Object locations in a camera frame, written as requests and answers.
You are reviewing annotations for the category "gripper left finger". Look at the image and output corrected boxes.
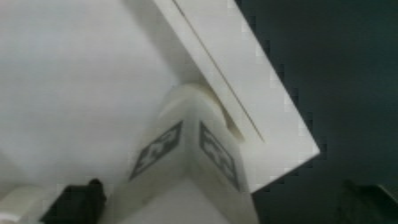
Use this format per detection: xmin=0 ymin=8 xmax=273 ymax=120
xmin=40 ymin=179 xmax=107 ymax=224

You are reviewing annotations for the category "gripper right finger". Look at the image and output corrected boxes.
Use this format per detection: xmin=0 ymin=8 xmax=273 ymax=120
xmin=340 ymin=181 xmax=398 ymax=224

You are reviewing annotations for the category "white leg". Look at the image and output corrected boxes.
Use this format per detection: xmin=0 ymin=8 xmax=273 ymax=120
xmin=109 ymin=83 xmax=260 ymax=224

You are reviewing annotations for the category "white square tabletop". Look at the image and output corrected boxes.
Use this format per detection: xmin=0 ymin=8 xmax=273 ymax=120
xmin=0 ymin=0 xmax=321 ymax=224

